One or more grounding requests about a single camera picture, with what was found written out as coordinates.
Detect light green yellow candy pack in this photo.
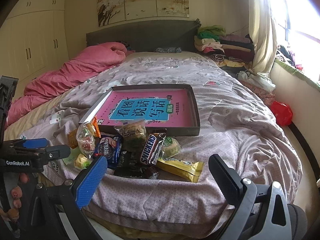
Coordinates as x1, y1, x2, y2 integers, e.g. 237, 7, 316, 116
63, 147, 92, 170

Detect clear bag with cookie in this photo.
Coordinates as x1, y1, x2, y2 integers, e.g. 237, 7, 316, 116
76, 124, 95, 159

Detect yellow Alpenliebe wrapper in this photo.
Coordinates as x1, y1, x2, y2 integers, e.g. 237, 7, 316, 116
156, 158, 204, 183

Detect blue Oreo packet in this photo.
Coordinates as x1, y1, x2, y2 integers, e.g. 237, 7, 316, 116
93, 133, 123, 170

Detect black green snack packet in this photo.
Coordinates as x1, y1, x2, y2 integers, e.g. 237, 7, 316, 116
113, 151, 159, 179

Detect green label round pastry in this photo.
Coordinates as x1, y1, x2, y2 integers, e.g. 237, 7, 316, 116
159, 137, 181, 159

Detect Snickers bar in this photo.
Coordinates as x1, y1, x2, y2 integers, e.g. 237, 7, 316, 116
139, 129, 167, 166

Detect clear fluffy pastry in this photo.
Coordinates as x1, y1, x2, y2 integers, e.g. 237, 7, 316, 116
114, 120, 147, 153

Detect orange cracker packet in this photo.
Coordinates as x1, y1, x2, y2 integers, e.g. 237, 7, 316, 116
67, 116, 101, 151

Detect left hand red nails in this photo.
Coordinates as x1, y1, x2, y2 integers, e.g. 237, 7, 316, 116
1, 173, 29, 222

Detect pink duvet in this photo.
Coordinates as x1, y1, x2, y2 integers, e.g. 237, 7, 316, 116
7, 42, 132, 126

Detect lilac floral quilt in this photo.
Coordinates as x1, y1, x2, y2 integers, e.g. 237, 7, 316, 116
23, 53, 303, 239

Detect red plastic bag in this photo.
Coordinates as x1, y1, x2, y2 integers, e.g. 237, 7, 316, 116
270, 101, 293, 126

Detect dark shallow cardboard tray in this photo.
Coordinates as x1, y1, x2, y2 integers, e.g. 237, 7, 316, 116
79, 84, 200, 137

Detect cream wardrobe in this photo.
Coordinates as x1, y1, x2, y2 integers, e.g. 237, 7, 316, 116
1, 0, 69, 97

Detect pink and blue book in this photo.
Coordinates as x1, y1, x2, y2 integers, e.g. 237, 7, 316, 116
95, 89, 194, 127

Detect stack of folded clothes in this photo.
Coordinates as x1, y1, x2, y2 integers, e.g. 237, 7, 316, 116
194, 25, 255, 73

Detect dark patterned pillow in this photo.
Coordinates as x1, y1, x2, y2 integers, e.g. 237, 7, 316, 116
155, 47, 182, 53

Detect dark grey headboard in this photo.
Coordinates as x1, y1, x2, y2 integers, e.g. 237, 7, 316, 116
86, 19, 201, 52

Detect cream curtain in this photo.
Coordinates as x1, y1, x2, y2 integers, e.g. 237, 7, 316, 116
248, 0, 277, 76

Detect triptych wall painting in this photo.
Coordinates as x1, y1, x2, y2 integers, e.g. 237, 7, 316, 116
97, 0, 189, 27

